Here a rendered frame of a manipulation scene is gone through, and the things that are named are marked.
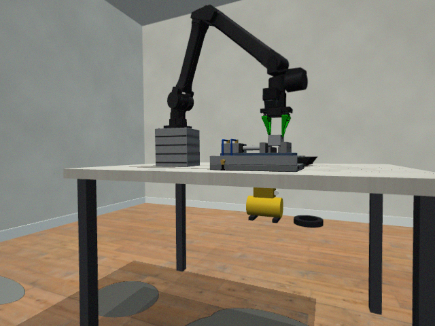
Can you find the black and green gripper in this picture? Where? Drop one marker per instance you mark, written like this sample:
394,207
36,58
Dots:
282,112

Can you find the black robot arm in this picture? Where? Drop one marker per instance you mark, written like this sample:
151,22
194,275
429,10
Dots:
274,96

